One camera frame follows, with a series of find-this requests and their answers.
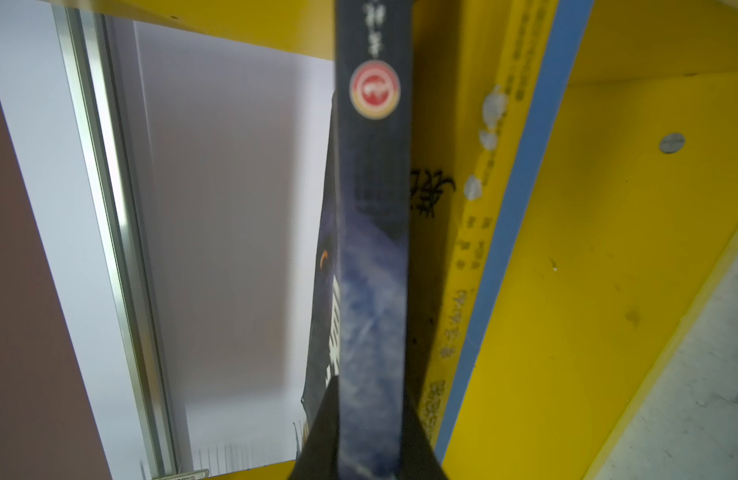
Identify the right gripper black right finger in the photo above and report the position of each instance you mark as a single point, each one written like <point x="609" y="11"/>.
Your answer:
<point x="418" y="461"/>

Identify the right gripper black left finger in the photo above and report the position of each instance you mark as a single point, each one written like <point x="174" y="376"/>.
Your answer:
<point x="319" y="460"/>

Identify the black book white lettering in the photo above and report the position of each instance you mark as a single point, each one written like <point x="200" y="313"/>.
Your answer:
<point x="360" y="298"/>

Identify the yellow book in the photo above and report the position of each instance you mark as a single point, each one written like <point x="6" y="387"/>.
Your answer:
<point x="476" y="65"/>

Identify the yellow shelf unit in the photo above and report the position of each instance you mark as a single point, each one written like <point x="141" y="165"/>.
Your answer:
<point x="619" y="218"/>

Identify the aluminium frame rail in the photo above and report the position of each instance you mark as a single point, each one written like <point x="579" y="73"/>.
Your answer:
<point x="87" y="46"/>

